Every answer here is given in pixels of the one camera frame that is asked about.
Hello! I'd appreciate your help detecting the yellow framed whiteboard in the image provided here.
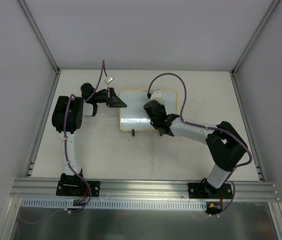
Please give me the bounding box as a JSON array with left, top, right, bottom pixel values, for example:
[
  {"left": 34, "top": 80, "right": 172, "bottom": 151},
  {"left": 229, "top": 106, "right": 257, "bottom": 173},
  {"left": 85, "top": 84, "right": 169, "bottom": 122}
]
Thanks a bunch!
[{"left": 119, "top": 89, "right": 178, "bottom": 132}]

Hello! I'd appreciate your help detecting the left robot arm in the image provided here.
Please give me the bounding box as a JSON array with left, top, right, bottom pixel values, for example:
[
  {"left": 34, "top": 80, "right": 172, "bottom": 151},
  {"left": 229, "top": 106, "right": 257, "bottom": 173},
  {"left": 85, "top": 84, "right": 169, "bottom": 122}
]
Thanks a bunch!
[{"left": 51, "top": 83, "right": 127, "bottom": 195}]

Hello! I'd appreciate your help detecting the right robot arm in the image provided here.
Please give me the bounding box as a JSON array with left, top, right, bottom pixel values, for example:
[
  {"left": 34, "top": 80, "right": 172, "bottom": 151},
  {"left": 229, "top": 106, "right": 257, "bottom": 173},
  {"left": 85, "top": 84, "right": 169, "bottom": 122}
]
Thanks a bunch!
[{"left": 143, "top": 100, "right": 250, "bottom": 198}]

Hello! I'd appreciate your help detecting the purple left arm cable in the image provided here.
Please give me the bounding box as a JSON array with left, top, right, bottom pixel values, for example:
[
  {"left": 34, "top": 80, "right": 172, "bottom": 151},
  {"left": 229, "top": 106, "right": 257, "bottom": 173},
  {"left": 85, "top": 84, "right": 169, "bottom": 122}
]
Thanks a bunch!
[{"left": 18, "top": 59, "right": 106, "bottom": 224}]

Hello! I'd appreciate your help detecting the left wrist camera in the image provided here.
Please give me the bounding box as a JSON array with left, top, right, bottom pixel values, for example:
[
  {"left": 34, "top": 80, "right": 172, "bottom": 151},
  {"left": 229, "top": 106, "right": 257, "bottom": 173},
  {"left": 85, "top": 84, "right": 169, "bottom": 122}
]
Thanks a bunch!
[{"left": 104, "top": 75, "right": 114, "bottom": 85}]

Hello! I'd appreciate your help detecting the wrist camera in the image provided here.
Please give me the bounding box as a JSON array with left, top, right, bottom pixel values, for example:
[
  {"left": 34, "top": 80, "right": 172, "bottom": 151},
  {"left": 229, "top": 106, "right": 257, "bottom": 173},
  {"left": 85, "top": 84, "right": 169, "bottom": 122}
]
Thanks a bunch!
[
  {"left": 104, "top": 75, "right": 114, "bottom": 85},
  {"left": 147, "top": 89, "right": 164, "bottom": 105}
]

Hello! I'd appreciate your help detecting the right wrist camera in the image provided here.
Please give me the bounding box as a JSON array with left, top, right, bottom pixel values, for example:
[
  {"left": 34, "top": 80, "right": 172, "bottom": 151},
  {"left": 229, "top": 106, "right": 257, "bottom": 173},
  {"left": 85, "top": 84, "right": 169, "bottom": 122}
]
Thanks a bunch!
[{"left": 147, "top": 89, "right": 164, "bottom": 105}]

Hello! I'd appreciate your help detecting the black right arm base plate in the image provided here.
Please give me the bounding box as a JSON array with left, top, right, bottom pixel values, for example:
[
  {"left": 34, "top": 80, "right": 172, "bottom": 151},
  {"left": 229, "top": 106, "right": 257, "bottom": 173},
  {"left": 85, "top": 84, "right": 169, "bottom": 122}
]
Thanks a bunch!
[{"left": 187, "top": 178, "right": 233, "bottom": 199}]

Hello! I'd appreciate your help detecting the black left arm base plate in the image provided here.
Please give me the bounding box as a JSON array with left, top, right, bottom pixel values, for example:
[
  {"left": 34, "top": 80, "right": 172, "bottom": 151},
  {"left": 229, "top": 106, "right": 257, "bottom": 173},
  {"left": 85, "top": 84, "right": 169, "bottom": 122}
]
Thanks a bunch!
[{"left": 56, "top": 173, "right": 101, "bottom": 197}]

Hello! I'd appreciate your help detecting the white slotted cable duct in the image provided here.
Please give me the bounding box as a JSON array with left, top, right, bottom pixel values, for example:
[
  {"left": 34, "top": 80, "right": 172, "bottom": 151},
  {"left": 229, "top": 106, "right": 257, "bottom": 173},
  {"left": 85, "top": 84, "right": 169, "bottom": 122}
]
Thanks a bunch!
[{"left": 20, "top": 198, "right": 207, "bottom": 212}]

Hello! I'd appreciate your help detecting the aluminium mounting rail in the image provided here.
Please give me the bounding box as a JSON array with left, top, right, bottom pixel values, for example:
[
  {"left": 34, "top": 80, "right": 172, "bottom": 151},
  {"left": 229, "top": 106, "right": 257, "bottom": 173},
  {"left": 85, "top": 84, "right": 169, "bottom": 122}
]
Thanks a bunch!
[{"left": 9, "top": 177, "right": 281, "bottom": 203}]

